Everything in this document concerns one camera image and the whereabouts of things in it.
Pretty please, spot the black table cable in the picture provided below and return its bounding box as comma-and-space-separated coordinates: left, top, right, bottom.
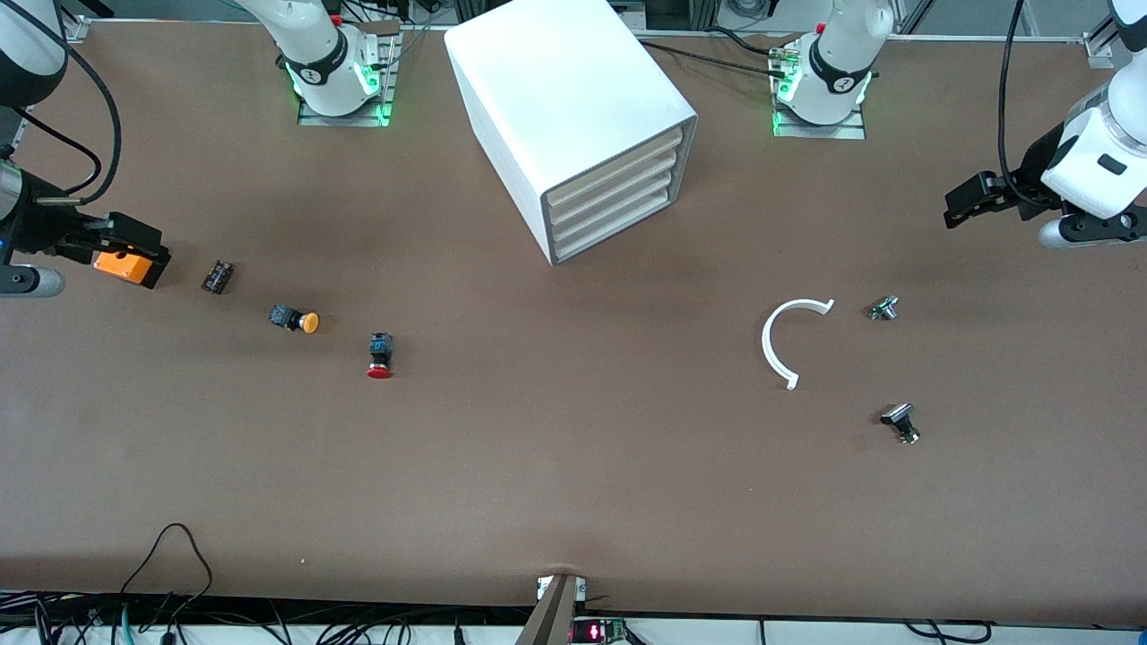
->
638, 39, 789, 82

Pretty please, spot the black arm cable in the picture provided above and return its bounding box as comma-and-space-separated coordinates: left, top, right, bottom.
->
996, 0, 1036, 207
18, 18, 125, 205

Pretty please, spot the orange button enclosure box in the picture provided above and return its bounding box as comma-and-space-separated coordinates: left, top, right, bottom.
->
92, 248, 172, 289

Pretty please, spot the red LED display module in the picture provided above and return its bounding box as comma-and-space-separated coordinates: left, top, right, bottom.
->
570, 616, 630, 645

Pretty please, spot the thin black looped cable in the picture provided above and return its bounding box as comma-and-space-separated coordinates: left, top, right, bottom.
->
119, 523, 214, 619

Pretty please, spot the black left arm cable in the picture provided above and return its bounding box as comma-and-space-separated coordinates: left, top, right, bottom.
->
996, 0, 1036, 207

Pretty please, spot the brown camera post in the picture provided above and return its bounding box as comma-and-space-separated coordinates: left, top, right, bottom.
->
514, 573, 579, 645

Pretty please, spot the black silver push button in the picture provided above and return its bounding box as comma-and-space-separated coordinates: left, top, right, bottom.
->
879, 403, 922, 446

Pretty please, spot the yellow push button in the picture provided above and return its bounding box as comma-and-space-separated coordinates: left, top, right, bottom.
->
268, 305, 321, 335

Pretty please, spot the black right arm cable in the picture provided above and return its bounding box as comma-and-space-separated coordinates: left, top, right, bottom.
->
18, 18, 125, 205

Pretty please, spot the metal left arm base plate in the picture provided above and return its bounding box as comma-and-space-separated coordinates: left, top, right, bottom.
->
772, 49, 868, 141

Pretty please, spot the white C-shaped ring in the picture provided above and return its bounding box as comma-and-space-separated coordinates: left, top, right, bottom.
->
761, 297, 836, 391

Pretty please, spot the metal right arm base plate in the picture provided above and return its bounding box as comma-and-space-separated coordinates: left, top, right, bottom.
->
297, 34, 397, 128

